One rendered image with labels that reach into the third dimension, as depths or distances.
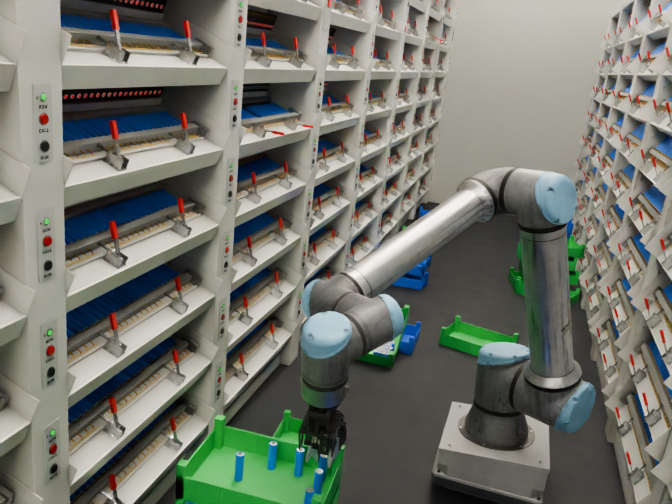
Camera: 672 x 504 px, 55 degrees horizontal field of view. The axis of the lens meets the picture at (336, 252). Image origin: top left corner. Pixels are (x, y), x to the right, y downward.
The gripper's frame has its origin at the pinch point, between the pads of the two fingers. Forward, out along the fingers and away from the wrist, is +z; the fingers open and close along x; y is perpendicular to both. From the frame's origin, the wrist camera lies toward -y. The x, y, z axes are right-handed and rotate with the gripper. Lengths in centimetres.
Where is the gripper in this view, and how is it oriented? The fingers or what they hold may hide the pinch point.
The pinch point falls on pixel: (324, 455)
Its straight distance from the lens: 144.9
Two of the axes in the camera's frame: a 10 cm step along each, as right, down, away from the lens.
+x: 9.7, 1.7, -2.0
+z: -0.4, 8.5, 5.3
